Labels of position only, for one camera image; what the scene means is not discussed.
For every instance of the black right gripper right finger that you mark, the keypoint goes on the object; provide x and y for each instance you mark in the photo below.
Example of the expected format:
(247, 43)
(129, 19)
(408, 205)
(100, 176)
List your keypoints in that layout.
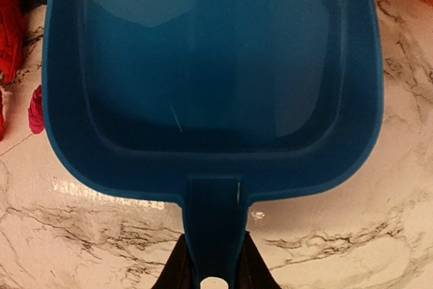
(252, 271)

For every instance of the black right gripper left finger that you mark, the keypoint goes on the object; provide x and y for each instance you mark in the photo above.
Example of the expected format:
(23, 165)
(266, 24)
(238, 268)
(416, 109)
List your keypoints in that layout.
(177, 273)

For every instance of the blue plastic dustpan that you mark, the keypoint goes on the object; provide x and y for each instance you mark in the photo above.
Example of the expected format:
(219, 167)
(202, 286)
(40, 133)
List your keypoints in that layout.
(212, 104)

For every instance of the small red paper scrap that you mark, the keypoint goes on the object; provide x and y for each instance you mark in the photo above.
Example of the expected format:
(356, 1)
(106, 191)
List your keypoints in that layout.
(35, 112)

